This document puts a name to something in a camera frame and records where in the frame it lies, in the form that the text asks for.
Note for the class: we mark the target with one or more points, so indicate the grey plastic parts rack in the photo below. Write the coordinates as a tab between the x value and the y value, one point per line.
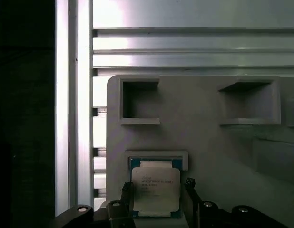
208	154

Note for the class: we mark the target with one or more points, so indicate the silver topped CPU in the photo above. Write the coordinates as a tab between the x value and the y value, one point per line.
156	187

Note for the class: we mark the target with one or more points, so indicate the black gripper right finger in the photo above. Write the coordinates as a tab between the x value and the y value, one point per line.
204	213

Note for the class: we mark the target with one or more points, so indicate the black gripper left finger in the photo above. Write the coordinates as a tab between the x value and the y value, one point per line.
118	213

